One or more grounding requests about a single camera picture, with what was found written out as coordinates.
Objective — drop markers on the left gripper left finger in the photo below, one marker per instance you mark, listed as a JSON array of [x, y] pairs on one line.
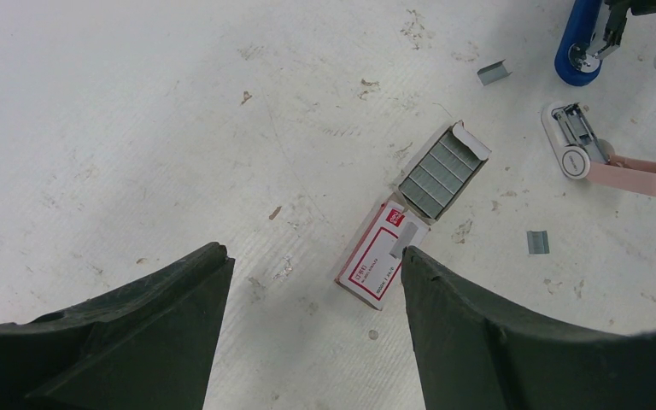
[[149, 344]]

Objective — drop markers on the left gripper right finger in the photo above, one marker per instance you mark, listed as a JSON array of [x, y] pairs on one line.
[[475, 349]]

